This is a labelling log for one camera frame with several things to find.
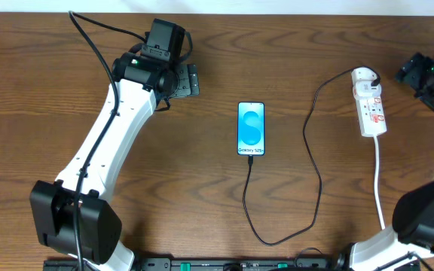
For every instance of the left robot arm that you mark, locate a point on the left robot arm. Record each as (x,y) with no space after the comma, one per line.
(72,214)

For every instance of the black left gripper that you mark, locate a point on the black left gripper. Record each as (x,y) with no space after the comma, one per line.
(186,80)

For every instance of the white power strip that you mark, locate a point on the white power strip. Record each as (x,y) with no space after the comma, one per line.
(369,108)

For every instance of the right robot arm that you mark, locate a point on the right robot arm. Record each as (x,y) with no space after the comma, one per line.
(409,240)

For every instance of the blue-screen Samsung smartphone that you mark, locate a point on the blue-screen Samsung smartphone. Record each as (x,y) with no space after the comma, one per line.
(251,128)

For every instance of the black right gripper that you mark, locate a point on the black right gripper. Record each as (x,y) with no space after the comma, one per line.
(411,68)

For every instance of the white USB charger plug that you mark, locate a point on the white USB charger plug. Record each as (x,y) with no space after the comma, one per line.
(363,73)

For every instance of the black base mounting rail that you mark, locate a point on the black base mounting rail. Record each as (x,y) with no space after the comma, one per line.
(167,264)

